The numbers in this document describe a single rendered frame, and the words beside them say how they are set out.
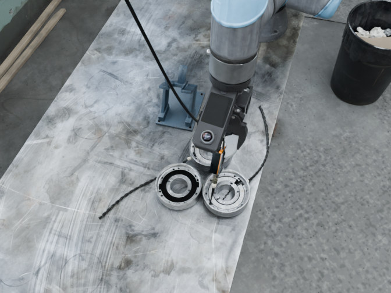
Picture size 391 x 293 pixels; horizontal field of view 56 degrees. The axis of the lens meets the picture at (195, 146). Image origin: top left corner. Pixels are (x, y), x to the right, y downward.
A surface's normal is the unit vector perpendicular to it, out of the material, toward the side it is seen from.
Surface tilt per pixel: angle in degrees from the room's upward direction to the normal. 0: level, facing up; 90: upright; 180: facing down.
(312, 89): 0
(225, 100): 22
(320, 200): 0
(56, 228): 0
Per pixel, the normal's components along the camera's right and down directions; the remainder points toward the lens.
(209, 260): -0.05, -0.52
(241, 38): 0.11, 0.77
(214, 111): -0.13, -0.18
